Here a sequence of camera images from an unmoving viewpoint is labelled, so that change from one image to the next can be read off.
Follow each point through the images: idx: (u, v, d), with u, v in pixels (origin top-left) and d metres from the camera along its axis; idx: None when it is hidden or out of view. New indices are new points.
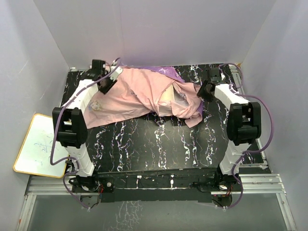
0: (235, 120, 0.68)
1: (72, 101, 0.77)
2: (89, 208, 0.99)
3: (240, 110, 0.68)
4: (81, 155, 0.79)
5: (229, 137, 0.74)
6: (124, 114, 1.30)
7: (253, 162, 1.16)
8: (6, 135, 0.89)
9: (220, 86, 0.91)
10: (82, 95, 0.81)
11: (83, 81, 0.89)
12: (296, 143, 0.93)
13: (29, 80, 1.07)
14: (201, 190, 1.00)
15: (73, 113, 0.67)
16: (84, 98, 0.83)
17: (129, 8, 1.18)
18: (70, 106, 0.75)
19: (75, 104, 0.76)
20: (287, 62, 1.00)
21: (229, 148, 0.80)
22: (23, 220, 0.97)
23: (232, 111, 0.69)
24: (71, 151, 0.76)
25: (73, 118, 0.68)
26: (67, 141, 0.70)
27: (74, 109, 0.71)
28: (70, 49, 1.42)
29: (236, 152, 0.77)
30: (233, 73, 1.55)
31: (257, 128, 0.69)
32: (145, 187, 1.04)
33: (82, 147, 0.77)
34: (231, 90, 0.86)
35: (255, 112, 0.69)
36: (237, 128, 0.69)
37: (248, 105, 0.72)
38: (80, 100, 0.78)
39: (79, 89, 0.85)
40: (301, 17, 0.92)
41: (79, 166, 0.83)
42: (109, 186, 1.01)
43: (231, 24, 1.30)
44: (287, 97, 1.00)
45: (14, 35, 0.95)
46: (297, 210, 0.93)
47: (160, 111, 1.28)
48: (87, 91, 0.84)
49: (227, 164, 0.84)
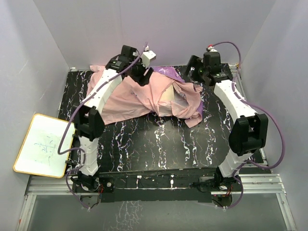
0: (240, 135, 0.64)
1: (92, 97, 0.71)
2: (89, 208, 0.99)
3: (247, 124, 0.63)
4: (91, 148, 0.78)
5: (232, 147, 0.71)
6: (124, 114, 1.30)
7: (254, 162, 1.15)
8: (6, 135, 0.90)
9: (222, 86, 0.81)
10: (102, 90, 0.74)
11: (107, 72, 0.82)
12: (296, 143, 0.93)
13: (29, 80, 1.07)
14: (201, 190, 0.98)
15: (91, 114, 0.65)
16: (105, 94, 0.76)
17: (129, 8, 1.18)
18: (88, 103, 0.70)
19: (94, 102, 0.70)
20: (287, 62, 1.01)
21: (231, 155, 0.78)
22: (23, 220, 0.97)
23: (238, 125, 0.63)
24: (83, 143, 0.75)
25: (91, 118, 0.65)
26: (83, 133, 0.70)
27: (93, 108, 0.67)
28: (70, 49, 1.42)
29: (238, 160, 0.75)
30: (233, 73, 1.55)
31: (261, 141, 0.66)
32: (145, 187, 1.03)
33: (94, 141, 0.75)
34: (234, 92, 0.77)
35: (261, 125, 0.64)
36: (241, 141, 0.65)
37: (254, 117, 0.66)
38: (99, 97, 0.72)
39: (101, 82, 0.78)
40: (301, 18, 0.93)
41: (84, 160, 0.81)
42: (109, 186, 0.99)
43: (230, 24, 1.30)
44: (287, 97, 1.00)
45: (14, 34, 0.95)
46: (297, 210, 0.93)
47: (160, 111, 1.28)
48: (109, 85, 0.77)
49: (228, 168, 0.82)
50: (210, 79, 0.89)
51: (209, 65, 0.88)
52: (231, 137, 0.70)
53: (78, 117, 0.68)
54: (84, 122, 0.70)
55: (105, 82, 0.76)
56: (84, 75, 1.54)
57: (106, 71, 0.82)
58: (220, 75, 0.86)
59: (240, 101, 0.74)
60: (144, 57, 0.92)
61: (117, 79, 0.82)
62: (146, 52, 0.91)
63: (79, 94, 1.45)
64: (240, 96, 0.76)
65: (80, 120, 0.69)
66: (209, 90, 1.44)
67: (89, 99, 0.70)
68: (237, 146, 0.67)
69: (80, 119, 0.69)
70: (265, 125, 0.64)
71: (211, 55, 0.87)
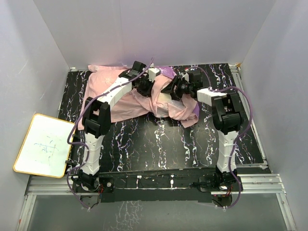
0: (218, 109, 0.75)
1: (105, 95, 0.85)
2: (89, 208, 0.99)
3: (219, 100, 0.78)
4: (95, 146, 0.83)
5: (217, 128, 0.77)
6: (123, 114, 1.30)
7: (253, 162, 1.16)
8: (7, 135, 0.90)
9: (201, 91, 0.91)
10: (115, 91, 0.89)
11: (120, 80, 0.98)
12: (296, 143, 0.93)
13: (29, 80, 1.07)
14: (201, 190, 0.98)
15: (103, 107, 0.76)
16: (117, 95, 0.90)
17: (129, 8, 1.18)
18: (102, 99, 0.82)
19: (107, 98, 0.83)
20: (287, 62, 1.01)
21: (220, 141, 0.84)
22: (23, 220, 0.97)
23: (214, 101, 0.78)
24: (88, 139, 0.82)
25: (102, 111, 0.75)
26: (90, 127, 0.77)
27: (105, 103, 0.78)
28: (70, 49, 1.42)
29: (228, 142, 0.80)
30: (233, 73, 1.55)
31: (238, 114, 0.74)
32: (145, 187, 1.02)
33: (98, 138, 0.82)
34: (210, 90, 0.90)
35: (234, 101, 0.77)
36: (222, 116, 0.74)
37: (227, 96, 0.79)
38: (111, 96, 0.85)
39: (114, 85, 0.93)
40: (301, 18, 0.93)
41: (87, 158, 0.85)
42: (109, 186, 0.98)
43: (231, 24, 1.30)
44: (287, 97, 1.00)
45: (14, 36, 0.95)
46: (297, 210, 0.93)
47: (158, 113, 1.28)
48: (120, 89, 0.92)
49: (223, 160, 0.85)
50: (193, 93, 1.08)
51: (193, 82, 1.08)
52: (213, 120, 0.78)
53: (89, 111, 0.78)
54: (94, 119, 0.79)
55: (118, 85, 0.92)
56: (84, 75, 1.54)
57: (120, 79, 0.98)
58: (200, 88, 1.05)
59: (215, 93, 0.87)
60: (150, 72, 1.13)
61: (127, 85, 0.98)
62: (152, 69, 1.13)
63: (79, 94, 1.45)
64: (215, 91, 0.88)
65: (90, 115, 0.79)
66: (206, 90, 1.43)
67: (103, 96, 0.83)
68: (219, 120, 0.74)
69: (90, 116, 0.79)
70: (237, 100, 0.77)
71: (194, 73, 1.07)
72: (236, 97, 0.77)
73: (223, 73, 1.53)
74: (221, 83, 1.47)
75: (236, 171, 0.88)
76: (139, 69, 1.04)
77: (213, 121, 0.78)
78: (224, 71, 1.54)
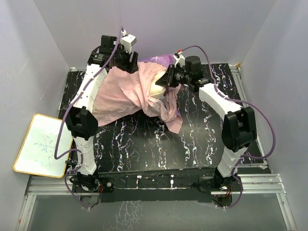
0: (231, 132, 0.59)
1: (80, 97, 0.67)
2: (89, 208, 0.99)
3: (235, 120, 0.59)
4: (87, 147, 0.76)
5: (226, 145, 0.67)
6: (119, 113, 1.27)
7: (253, 162, 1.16)
8: (6, 134, 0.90)
9: (206, 92, 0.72)
10: (89, 88, 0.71)
11: (90, 68, 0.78)
12: (295, 143, 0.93)
13: (29, 80, 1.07)
14: (201, 190, 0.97)
15: (82, 114, 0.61)
16: (93, 90, 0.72)
17: (129, 8, 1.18)
18: (78, 105, 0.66)
19: (83, 102, 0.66)
20: (287, 62, 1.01)
21: (226, 153, 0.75)
22: (23, 220, 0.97)
23: (227, 121, 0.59)
24: (79, 143, 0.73)
25: (83, 118, 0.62)
26: (78, 132, 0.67)
27: (83, 109, 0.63)
28: (70, 49, 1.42)
29: (235, 157, 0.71)
30: (233, 73, 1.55)
31: (252, 134, 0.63)
32: (145, 187, 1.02)
33: (89, 139, 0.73)
34: (218, 93, 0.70)
35: (250, 118, 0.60)
36: (234, 138, 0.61)
37: (241, 111, 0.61)
38: (87, 96, 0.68)
39: (85, 80, 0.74)
40: (300, 17, 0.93)
41: (82, 160, 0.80)
42: (109, 186, 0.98)
43: (230, 24, 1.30)
44: (287, 97, 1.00)
45: (14, 35, 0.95)
46: (297, 209, 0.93)
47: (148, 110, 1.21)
48: (95, 82, 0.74)
49: (227, 168, 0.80)
50: (193, 86, 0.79)
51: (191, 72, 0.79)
52: (224, 137, 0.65)
53: (70, 118, 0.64)
54: (77, 121, 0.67)
55: (90, 79, 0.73)
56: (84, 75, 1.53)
57: (89, 67, 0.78)
58: (202, 81, 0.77)
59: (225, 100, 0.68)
60: (125, 43, 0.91)
61: (101, 73, 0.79)
62: (124, 37, 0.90)
63: None
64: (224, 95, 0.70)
65: (72, 121, 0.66)
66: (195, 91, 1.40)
67: (77, 99, 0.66)
68: (231, 145, 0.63)
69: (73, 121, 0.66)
70: (253, 116, 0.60)
71: (193, 61, 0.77)
72: (253, 115, 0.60)
73: (223, 73, 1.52)
74: (221, 83, 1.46)
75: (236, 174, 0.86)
76: (109, 46, 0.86)
77: (223, 137, 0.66)
78: (224, 71, 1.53)
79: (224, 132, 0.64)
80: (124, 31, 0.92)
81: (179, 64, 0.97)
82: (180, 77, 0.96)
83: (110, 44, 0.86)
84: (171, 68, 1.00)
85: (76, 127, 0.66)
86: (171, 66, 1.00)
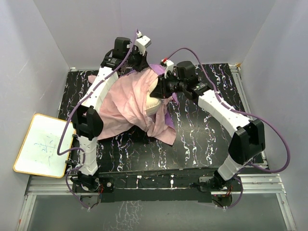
0: (242, 147, 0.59)
1: (89, 97, 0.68)
2: (89, 208, 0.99)
3: (246, 134, 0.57)
4: (90, 147, 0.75)
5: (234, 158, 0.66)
6: (112, 129, 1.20)
7: (253, 162, 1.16)
8: (7, 134, 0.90)
9: (208, 101, 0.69)
10: (99, 89, 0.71)
11: (102, 70, 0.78)
12: (295, 144, 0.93)
13: (29, 80, 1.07)
14: (201, 190, 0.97)
15: (89, 114, 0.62)
16: (102, 92, 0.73)
17: (129, 8, 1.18)
18: (85, 103, 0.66)
19: (91, 101, 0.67)
20: (287, 61, 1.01)
21: (231, 162, 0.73)
22: (23, 220, 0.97)
23: (237, 136, 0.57)
24: (82, 142, 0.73)
25: (89, 118, 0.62)
26: (82, 132, 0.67)
27: (90, 108, 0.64)
28: (70, 48, 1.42)
29: (240, 166, 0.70)
30: (233, 73, 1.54)
31: (261, 146, 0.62)
32: (145, 187, 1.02)
33: (93, 140, 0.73)
34: (222, 103, 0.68)
35: (259, 132, 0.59)
36: (244, 153, 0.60)
37: (249, 124, 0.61)
38: (96, 96, 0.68)
39: (96, 82, 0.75)
40: (300, 18, 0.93)
41: (84, 160, 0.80)
42: (109, 186, 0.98)
43: (231, 24, 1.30)
44: (287, 97, 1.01)
45: (14, 36, 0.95)
46: (297, 209, 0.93)
47: (142, 125, 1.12)
48: (105, 84, 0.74)
49: (228, 172, 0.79)
50: (190, 93, 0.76)
51: (186, 78, 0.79)
52: (230, 149, 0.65)
53: (76, 116, 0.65)
54: (83, 121, 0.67)
55: (101, 81, 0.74)
56: (84, 75, 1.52)
57: (102, 69, 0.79)
58: (200, 84, 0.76)
59: (230, 110, 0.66)
60: (138, 44, 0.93)
61: (113, 76, 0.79)
62: (139, 39, 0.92)
63: (79, 93, 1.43)
64: (229, 105, 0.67)
65: (79, 119, 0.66)
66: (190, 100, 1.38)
67: (86, 98, 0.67)
68: (240, 158, 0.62)
69: (79, 120, 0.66)
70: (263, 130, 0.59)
71: (186, 66, 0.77)
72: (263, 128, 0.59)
73: (223, 73, 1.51)
74: (221, 83, 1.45)
75: (237, 176, 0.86)
76: (122, 50, 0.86)
77: (230, 149, 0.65)
78: (224, 71, 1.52)
79: (230, 144, 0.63)
80: (139, 32, 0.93)
81: (170, 71, 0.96)
82: (173, 87, 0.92)
83: (122, 49, 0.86)
84: (161, 80, 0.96)
85: (82, 125, 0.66)
86: (160, 78, 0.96)
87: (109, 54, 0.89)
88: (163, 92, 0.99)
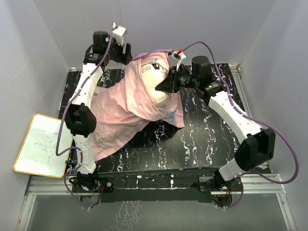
0: (250, 155, 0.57)
1: (78, 95, 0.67)
2: (89, 208, 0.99)
3: (255, 143, 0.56)
4: (86, 145, 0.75)
5: (238, 163, 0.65)
6: (123, 134, 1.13)
7: None
8: (7, 134, 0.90)
9: (219, 103, 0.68)
10: (87, 85, 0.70)
11: (87, 67, 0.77)
12: (295, 143, 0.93)
13: (29, 80, 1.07)
14: (201, 190, 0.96)
15: (82, 110, 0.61)
16: (90, 88, 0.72)
17: (129, 7, 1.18)
18: (76, 101, 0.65)
19: (81, 98, 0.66)
20: (287, 61, 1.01)
21: (234, 166, 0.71)
22: (23, 220, 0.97)
23: (247, 145, 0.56)
24: (78, 141, 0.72)
25: (82, 114, 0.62)
26: (77, 130, 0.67)
27: (82, 104, 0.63)
28: (70, 48, 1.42)
29: (243, 171, 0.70)
30: (233, 73, 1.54)
31: (268, 155, 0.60)
32: (145, 187, 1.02)
33: (88, 136, 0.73)
34: (235, 107, 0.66)
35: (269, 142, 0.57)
36: (251, 160, 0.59)
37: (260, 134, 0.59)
38: (85, 93, 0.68)
39: (82, 78, 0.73)
40: (301, 18, 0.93)
41: (82, 159, 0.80)
42: (109, 186, 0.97)
43: (230, 23, 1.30)
44: (287, 96, 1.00)
45: (14, 36, 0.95)
46: (297, 209, 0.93)
47: (155, 117, 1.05)
48: (92, 80, 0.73)
49: (230, 173, 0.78)
50: (202, 93, 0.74)
51: (199, 75, 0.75)
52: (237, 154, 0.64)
53: (69, 115, 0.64)
54: (76, 120, 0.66)
55: (87, 77, 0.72)
56: None
57: (85, 67, 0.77)
58: (214, 85, 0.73)
59: (242, 116, 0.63)
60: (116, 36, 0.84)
61: (97, 71, 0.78)
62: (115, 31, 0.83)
63: None
64: (241, 110, 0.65)
65: (72, 118, 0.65)
66: (189, 101, 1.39)
67: (75, 96, 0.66)
68: (246, 164, 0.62)
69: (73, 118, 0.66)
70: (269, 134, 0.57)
71: (202, 63, 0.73)
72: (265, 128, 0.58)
73: (223, 73, 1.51)
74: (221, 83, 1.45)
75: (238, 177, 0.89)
76: (103, 45, 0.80)
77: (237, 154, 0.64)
78: (224, 71, 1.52)
79: (238, 150, 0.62)
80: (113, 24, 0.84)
81: (182, 64, 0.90)
82: (185, 83, 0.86)
83: (103, 43, 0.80)
84: (173, 72, 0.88)
85: (75, 123, 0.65)
86: (172, 70, 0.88)
87: (90, 50, 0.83)
88: (173, 85, 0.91)
